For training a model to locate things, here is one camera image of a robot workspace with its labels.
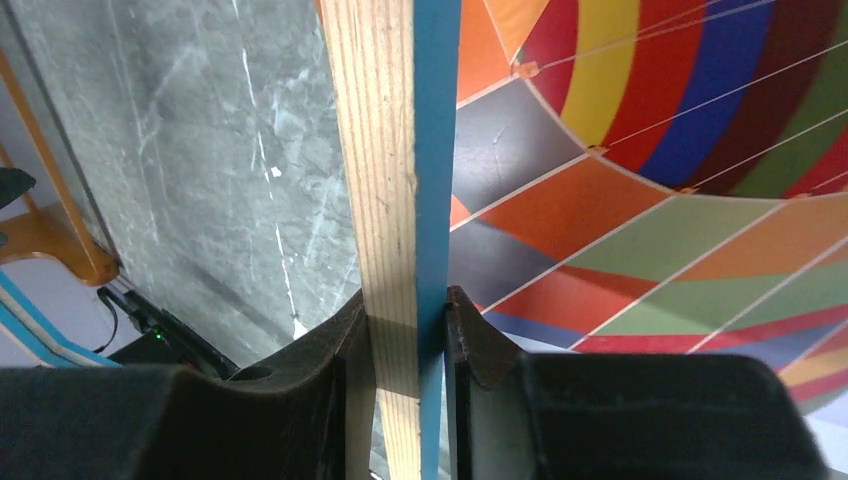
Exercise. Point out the orange wooden rack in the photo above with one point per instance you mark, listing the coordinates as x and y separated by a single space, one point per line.
56 232

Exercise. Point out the hot air balloon photo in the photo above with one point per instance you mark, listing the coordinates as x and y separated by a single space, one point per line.
658 177

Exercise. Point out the blue wooden picture frame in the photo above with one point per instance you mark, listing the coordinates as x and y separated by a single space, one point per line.
395 68

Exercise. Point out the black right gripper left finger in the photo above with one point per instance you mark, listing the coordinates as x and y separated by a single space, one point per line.
305 412

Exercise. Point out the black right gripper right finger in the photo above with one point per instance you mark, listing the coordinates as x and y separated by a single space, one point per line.
513 414

